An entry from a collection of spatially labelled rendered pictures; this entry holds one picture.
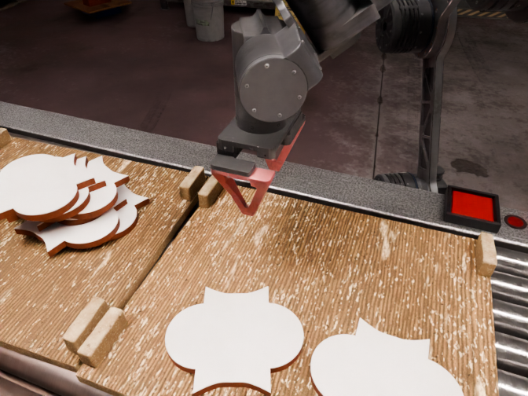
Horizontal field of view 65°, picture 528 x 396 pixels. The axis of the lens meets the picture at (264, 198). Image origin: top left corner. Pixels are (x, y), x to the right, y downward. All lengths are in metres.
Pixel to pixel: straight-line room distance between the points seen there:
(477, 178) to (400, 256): 1.95
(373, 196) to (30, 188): 0.51
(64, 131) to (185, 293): 0.52
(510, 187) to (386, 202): 1.86
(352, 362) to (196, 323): 0.17
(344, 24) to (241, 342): 0.33
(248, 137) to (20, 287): 0.34
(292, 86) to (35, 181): 0.41
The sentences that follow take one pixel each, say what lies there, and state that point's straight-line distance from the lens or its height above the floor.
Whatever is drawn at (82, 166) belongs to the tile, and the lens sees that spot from 0.67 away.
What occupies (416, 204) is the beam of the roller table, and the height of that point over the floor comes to 0.92.
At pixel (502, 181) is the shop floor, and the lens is 2.56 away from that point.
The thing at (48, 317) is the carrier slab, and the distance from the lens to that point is 0.56.
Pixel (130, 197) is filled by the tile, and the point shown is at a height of 0.95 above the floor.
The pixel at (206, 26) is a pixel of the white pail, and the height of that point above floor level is 0.14.
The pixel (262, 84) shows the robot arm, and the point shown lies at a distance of 0.35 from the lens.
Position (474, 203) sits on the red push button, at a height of 0.93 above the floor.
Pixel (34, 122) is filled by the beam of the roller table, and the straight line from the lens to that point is 1.01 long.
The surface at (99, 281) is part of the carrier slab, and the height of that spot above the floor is 0.94.
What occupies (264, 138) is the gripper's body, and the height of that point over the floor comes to 1.12.
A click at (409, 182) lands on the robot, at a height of 0.41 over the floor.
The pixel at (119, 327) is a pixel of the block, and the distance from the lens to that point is 0.50.
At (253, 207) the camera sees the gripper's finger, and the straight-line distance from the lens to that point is 0.48.
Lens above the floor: 1.35
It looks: 40 degrees down
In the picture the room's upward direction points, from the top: straight up
